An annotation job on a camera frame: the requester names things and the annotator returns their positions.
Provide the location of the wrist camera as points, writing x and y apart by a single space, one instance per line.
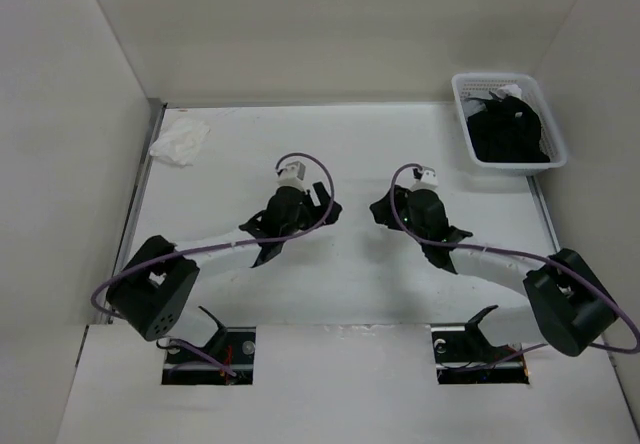
425 178
292 175

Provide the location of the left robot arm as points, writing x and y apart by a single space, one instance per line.
152 292

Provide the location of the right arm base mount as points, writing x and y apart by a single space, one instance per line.
462 358

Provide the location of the white cloth in basket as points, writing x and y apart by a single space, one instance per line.
507 91

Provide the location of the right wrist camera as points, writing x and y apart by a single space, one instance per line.
425 178

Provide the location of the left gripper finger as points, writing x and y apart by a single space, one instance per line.
320 192
333 214

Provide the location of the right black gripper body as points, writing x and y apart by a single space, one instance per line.
403 205

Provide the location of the black tank top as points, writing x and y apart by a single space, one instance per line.
506 130

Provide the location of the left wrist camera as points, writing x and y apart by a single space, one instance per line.
292 175

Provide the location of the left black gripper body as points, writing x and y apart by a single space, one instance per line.
309 217

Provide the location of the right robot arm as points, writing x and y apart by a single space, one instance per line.
569 305

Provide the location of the white crumpled cloth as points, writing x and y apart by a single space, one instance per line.
180 142

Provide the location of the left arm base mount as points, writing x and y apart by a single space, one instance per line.
235 348

